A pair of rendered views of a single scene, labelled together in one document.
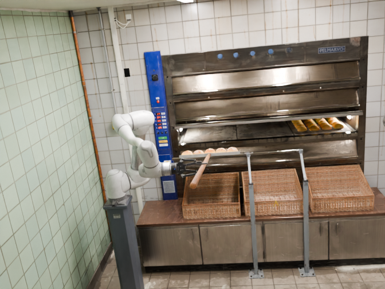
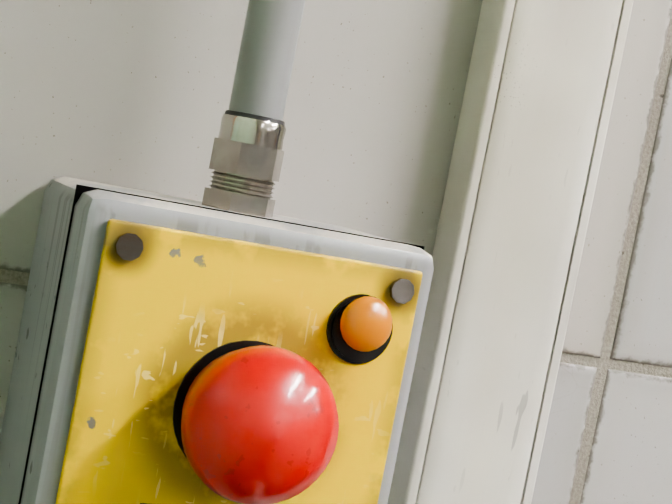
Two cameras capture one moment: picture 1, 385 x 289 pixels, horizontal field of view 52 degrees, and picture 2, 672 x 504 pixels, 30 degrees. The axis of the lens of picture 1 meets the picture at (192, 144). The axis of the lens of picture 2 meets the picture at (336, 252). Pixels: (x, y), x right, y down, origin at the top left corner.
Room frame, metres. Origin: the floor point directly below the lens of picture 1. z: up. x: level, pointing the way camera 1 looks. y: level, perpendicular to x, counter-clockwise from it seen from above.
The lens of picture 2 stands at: (3.58, 0.89, 1.52)
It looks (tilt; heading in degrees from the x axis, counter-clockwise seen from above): 3 degrees down; 331
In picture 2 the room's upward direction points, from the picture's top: 11 degrees clockwise
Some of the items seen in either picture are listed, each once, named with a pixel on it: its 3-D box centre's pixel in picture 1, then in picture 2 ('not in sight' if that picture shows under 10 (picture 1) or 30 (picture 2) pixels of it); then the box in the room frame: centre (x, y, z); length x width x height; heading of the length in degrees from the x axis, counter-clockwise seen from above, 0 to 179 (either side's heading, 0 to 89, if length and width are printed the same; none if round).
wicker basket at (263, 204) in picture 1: (271, 191); not in sight; (3.52, -0.73, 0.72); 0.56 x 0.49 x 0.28; 84
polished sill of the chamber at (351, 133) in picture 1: (266, 140); not in sight; (3.81, -0.75, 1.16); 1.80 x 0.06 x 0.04; 84
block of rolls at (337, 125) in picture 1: (315, 121); not in sight; (4.16, -1.38, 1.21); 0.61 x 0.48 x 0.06; 174
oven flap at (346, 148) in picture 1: (266, 153); not in sight; (3.78, -0.75, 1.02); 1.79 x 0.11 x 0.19; 84
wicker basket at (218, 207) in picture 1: (212, 194); not in sight; (3.58, -0.14, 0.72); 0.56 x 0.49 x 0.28; 82
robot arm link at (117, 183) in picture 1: (116, 182); not in sight; (3.05, 0.67, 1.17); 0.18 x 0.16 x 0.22; 119
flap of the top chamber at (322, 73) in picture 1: (263, 77); not in sight; (3.78, -0.75, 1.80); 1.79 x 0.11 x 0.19; 84
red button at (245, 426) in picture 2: not in sight; (254, 420); (3.87, 0.75, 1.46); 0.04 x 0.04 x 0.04; 84
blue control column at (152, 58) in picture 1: (176, 131); not in sight; (4.83, 0.19, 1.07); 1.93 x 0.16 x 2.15; 174
